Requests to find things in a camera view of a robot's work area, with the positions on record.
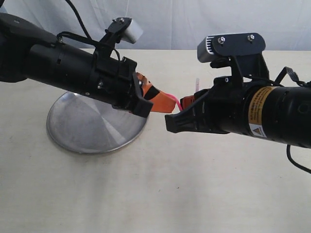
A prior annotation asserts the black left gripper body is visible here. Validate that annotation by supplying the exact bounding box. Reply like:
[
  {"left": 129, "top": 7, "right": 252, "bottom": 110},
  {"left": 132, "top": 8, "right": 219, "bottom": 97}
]
[{"left": 88, "top": 57, "right": 153, "bottom": 118}]

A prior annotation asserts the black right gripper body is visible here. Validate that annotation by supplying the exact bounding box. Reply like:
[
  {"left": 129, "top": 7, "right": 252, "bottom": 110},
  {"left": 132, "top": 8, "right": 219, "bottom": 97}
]
[{"left": 204, "top": 76, "right": 255, "bottom": 134}]

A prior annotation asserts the pink plastic straw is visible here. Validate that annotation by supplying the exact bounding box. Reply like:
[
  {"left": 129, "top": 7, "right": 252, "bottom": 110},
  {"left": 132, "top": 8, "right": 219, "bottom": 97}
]
[{"left": 167, "top": 78, "right": 200, "bottom": 112}]

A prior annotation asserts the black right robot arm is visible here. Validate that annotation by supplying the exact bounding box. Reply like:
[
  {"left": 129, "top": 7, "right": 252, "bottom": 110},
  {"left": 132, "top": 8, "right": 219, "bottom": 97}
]
[{"left": 165, "top": 76, "right": 311, "bottom": 148}]

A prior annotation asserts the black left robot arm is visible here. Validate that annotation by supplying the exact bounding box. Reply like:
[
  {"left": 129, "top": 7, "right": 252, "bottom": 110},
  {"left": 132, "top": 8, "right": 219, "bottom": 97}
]
[{"left": 0, "top": 13, "right": 176, "bottom": 117}]

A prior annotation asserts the round stainless steel plate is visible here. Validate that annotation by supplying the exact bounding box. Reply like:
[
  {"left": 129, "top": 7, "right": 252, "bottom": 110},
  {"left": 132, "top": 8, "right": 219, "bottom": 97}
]
[{"left": 46, "top": 92, "right": 147, "bottom": 154}]

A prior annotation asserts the white backdrop curtain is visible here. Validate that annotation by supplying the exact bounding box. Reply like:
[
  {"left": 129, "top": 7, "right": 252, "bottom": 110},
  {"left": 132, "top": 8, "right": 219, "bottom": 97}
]
[{"left": 0, "top": 0, "right": 311, "bottom": 50}]

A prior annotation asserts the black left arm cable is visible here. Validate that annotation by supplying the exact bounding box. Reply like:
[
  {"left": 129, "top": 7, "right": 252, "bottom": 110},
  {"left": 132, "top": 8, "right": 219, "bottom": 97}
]
[{"left": 57, "top": 0, "right": 121, "bottom": 61}]

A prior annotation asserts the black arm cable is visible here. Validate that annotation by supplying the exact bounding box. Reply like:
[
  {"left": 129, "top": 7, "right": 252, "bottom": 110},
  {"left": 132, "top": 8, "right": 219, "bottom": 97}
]
[
  {"left": 274, "top": 67, "right": 311, "bottom": 175},
  {"left": 57, "top": 0, "right": 121, "bottom": 61}
]

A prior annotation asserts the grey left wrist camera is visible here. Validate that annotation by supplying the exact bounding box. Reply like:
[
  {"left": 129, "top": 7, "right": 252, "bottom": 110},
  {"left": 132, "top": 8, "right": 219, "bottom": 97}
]
[{"left": 108, "top": 17, "right": 143, "bottom": 44}]

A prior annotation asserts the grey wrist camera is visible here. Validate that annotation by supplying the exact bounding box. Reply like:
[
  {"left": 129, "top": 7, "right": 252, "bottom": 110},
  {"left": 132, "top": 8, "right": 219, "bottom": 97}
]
[
  {"left": 108, "top": 17, "right": 143, "bottom": 44},
  {"left": 197, "top": 33, "right": 266, "bottom": 63}
]

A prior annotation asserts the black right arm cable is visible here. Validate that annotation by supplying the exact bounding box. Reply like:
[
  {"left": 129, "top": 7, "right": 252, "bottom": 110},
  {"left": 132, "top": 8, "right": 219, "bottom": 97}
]
[{"left": 274, "top": 67, "right": 311, "bottom": 175}]

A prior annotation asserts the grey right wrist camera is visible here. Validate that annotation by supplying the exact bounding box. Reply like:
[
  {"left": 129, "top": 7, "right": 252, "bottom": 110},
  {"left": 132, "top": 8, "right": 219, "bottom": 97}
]
[{"left": 197, "top": 33, "right": 266, "bottom": 63}]

